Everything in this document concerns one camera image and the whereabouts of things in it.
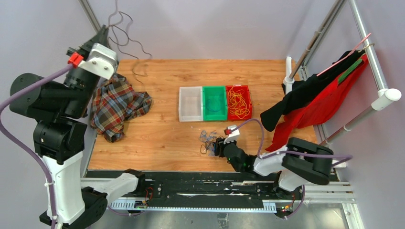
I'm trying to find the cable bundle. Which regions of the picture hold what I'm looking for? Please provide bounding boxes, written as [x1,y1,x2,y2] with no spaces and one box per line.
[197,129,224,157]

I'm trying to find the brown cable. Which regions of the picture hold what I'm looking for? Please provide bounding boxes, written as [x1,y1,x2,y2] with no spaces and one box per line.
[107,0,153,83]

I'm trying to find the blue cable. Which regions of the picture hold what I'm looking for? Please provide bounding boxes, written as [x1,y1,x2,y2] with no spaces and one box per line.
[207,94,224,114]

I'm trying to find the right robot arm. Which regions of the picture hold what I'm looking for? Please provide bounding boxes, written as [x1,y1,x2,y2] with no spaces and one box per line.
[214,137,334,199]

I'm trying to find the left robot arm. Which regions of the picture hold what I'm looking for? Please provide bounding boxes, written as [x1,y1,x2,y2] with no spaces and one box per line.
[0,26,146,229]

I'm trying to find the green plastic bin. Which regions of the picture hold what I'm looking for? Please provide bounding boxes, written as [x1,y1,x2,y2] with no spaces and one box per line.
[202,85,228,121]

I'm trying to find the red plastic bin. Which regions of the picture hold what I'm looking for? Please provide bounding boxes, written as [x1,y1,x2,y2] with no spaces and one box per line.
[225,85,253,121]

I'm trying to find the white plastic bin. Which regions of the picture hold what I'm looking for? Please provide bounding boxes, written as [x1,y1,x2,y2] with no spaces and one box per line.
[178,86,203,122]

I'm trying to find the plaid cloth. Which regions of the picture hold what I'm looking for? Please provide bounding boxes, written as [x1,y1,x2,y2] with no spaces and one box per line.
[90,74,152,143]

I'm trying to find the red garment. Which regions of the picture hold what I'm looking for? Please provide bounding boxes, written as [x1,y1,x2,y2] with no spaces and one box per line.
[266,54,369,152]

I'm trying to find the black garment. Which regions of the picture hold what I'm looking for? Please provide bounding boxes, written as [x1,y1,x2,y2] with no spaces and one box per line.
[260,50,365,132]

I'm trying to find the metal clothes rack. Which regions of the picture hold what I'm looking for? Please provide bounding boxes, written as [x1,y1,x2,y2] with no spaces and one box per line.
[283,0,402,146]

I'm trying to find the pink hanger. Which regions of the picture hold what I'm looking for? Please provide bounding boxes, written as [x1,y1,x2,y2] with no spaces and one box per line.
[316,33,371,76]

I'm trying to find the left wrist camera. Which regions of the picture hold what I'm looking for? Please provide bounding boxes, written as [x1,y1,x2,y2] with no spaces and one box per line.
[78,43,118,80]

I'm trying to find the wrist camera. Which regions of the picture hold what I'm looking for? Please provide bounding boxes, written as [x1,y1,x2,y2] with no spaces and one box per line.
[224,125,240,144]
[78,43,118,80]

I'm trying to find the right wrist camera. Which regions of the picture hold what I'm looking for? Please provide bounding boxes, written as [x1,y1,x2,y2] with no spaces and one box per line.
[224,125,240,144]

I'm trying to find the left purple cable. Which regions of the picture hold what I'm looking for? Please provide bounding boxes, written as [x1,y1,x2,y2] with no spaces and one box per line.
[0,53,84,229]

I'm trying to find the purple cable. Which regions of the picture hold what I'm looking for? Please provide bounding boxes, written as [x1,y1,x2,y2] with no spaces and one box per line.
[0,53,84,229]
[224,118,353,219]

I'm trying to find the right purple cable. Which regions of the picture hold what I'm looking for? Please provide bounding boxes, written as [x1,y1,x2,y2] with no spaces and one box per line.
[224,118,353,219]

